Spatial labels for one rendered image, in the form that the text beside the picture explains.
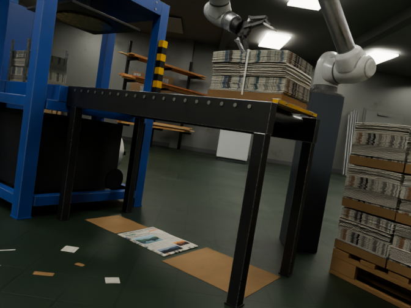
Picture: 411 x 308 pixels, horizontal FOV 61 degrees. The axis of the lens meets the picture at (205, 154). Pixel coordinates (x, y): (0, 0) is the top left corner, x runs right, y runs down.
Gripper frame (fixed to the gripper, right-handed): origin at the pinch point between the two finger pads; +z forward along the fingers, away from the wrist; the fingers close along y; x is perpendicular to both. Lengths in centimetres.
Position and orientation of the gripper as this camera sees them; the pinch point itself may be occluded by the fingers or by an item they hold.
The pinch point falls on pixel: (265, 42)
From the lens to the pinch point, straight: 171.5
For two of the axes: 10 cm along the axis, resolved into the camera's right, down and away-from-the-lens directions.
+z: 6.4, 5.9, -5.0
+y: -5.0, 8.1, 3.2
